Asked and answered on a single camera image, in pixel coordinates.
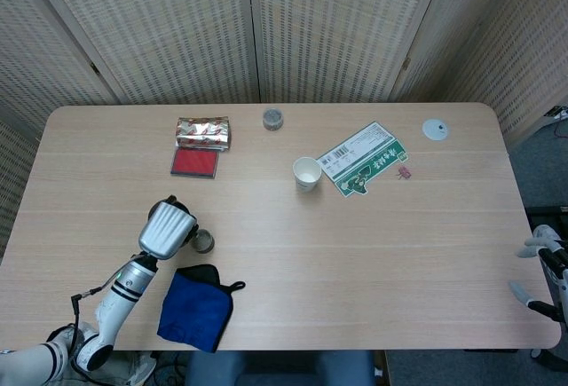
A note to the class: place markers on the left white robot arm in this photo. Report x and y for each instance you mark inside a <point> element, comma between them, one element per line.
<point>120,297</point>

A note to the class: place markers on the small clear round jar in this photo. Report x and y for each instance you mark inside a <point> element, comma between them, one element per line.
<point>273,120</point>

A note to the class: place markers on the silver red foil packet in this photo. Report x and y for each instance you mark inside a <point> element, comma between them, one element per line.
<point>202,133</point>

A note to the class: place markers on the white round grommet cover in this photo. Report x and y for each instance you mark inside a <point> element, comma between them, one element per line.
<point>435,131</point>

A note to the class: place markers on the dark ceramic tea cup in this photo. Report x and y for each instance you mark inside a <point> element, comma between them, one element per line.
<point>205,242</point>

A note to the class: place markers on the blue base under table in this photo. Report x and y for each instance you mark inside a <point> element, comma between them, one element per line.
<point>275,370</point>

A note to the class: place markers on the grey bundle on floor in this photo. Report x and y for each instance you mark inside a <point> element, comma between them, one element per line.
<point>133,366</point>

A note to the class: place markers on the woven folding screen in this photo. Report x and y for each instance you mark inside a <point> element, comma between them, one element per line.
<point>177,26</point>

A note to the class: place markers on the black table foot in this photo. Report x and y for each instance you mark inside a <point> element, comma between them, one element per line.
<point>548,215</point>

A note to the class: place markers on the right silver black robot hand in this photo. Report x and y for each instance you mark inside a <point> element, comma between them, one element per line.
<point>560,284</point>

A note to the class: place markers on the white power strip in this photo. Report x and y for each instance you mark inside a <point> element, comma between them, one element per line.
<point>557,113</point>

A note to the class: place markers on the grey sneaker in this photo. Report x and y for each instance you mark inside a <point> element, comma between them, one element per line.
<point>546,231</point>

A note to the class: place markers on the black teapot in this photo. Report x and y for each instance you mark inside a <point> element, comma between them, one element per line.
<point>179,205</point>

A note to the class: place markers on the green white flat package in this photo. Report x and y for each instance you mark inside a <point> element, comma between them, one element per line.
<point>361,159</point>

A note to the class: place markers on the blue cloth with black trim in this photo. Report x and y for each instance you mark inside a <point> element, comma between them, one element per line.
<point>195,310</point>

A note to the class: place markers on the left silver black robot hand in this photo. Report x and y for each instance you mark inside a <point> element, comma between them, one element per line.
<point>164,230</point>

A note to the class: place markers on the pink binder clip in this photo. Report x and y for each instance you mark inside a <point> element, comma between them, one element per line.
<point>404,173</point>

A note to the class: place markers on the white paper cup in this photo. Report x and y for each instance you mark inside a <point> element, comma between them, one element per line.
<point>307,177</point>

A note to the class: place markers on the red ink pad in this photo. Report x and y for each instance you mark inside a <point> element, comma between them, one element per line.
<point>195,162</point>

